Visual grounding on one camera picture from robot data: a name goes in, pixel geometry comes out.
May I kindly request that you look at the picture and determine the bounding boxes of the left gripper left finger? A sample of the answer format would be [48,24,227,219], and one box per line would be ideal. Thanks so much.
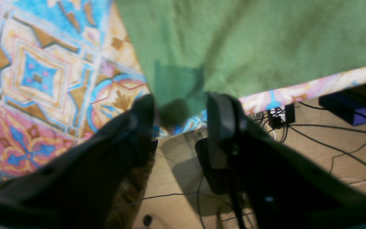
[0,94,154,229]

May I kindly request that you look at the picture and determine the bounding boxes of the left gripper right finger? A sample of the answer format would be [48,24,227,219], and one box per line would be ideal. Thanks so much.
[196,93,366,229]

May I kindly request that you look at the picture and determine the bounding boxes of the green t-shirt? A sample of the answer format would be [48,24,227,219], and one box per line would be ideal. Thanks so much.
[115,0,366,126]

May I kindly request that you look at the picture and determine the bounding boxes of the patterned tablecloth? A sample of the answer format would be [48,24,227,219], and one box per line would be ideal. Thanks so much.
[0,0,366,181]

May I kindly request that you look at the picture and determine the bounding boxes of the black floor cables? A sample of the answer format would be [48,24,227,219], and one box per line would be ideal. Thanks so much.
[253,102,366,178]

